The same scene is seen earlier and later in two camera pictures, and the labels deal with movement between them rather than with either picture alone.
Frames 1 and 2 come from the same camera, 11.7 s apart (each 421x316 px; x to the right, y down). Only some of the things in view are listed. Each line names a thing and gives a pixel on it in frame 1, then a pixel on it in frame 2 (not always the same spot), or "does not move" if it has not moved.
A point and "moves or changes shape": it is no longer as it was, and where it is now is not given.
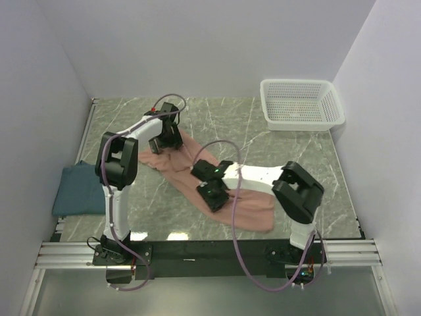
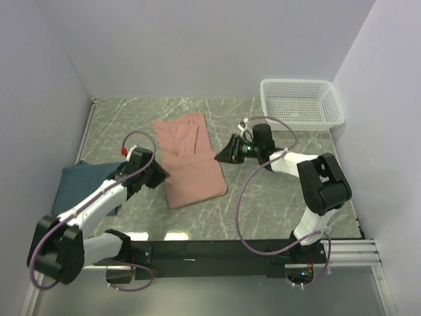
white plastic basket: x=301 y=105 does not move
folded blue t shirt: x=81 y=192 does not move
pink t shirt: x=243 y=209 moves or changes shape
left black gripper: x=175 y=141 → x=160 y=175
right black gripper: x=211 y=203 → x=231 y=152
